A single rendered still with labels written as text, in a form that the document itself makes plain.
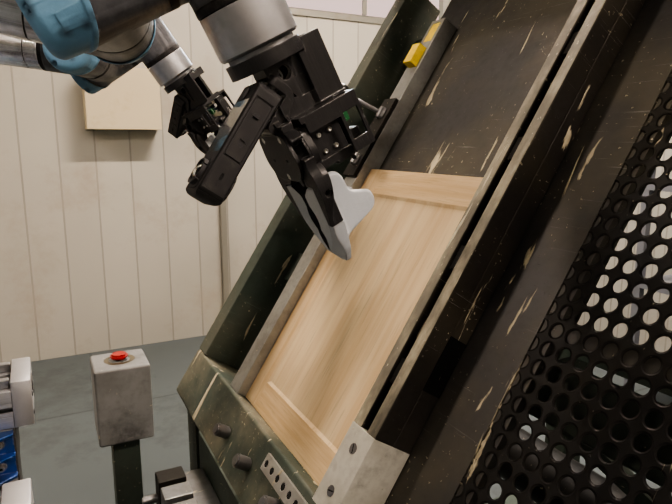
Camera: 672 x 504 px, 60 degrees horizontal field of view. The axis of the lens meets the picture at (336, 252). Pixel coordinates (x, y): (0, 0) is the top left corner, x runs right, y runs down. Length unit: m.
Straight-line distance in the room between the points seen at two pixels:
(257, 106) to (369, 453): 0.51
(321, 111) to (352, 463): 0.51
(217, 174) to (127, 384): 0.97
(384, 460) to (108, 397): 0.75
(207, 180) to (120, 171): 3.72
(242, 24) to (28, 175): 3.72
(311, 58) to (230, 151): 0.11
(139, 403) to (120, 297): 2.93
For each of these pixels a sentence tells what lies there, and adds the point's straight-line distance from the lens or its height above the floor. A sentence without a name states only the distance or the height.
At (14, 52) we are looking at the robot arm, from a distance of 1.11.
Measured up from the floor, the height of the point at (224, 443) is 0.84.
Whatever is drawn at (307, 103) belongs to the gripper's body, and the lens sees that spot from 0.55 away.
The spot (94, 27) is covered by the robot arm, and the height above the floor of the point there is 1.51.
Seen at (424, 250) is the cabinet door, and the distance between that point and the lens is 1.01.
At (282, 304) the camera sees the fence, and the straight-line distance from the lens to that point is 1.28.
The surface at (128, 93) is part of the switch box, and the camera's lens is 4.07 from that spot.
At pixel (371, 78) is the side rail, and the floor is 1.59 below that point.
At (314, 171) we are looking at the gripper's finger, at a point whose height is 1.40.
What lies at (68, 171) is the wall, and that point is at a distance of 4.19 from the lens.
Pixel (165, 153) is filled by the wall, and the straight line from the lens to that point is 4.26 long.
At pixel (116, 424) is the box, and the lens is 1.45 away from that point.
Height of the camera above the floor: 1.42
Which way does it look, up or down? 11 degrees down
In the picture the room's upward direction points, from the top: straight up
